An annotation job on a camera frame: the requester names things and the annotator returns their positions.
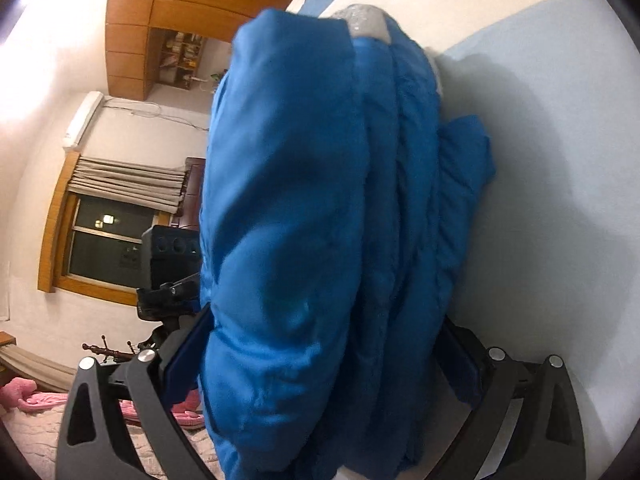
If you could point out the dark wooden coat rack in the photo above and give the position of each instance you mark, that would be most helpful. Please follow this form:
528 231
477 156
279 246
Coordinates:
114 355

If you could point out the beige quilted mat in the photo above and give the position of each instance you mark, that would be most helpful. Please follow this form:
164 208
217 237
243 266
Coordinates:
99 438

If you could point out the dark wooden headboard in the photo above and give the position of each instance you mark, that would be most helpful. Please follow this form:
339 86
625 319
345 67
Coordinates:
187 215

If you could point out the blue puffer jacket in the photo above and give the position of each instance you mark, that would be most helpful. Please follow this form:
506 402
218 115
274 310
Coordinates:
336 209

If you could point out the blue and white bed sheet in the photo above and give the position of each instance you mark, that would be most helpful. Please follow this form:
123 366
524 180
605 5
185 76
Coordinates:
553 262

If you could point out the white air conditioner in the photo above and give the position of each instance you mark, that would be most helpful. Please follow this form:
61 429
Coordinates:
81 120

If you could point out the wooden wardrobe cabinets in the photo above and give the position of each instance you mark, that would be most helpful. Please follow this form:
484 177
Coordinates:
133 27

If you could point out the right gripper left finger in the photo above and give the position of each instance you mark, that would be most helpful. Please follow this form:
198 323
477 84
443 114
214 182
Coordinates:
165 375

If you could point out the grey roman blind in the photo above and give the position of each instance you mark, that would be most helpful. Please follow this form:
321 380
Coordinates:
156 188

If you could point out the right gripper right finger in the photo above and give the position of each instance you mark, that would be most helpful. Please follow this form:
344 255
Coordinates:
547 441

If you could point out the window with wooden frame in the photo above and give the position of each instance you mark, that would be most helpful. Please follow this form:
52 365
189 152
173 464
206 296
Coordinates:
91 246

